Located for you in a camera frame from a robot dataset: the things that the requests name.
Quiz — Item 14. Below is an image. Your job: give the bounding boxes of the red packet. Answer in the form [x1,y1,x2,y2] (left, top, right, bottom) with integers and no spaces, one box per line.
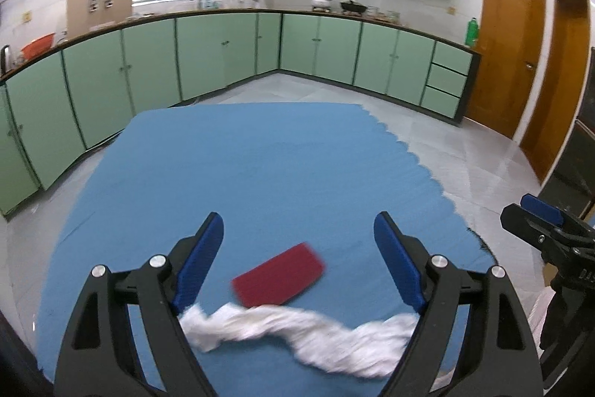
[231,242,326,308]

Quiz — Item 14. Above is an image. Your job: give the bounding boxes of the red basin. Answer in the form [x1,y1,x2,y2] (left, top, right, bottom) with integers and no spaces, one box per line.
[21,33,57,59]

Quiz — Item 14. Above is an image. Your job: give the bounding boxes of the wooden door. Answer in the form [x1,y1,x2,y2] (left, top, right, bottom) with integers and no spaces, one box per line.
[465,0,547,141]
[519,0,595,184]

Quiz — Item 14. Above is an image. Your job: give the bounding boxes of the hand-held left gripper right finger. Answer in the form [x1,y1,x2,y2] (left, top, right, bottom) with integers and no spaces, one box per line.
[373,211,544,397]

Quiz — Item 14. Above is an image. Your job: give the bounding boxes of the blue table cover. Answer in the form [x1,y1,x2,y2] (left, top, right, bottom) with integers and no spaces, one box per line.
[35,102,498,397]

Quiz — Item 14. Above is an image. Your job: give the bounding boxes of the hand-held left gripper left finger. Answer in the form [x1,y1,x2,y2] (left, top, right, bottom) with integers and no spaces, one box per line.
[53,211,225,397]

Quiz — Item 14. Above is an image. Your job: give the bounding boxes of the white tissue paper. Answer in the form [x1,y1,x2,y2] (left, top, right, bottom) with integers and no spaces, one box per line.
[179,303,419,379]

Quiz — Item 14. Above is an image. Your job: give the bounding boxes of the green base cabinets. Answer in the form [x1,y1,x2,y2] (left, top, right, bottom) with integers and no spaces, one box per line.
[0,10,482,218]

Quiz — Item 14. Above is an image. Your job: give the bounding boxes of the green cabinet drawer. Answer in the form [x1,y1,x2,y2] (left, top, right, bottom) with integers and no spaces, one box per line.
[431,41,473,77]
[425,64,469,97]
[421,86,463,119]

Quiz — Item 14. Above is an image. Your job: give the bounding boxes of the brown cardboard box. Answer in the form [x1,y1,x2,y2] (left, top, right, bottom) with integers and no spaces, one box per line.
[66,0,135,36]

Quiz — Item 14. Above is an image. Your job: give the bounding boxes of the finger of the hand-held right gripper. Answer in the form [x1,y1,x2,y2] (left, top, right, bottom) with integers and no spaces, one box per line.
[501,204,578,261]
[520,193,595,235]

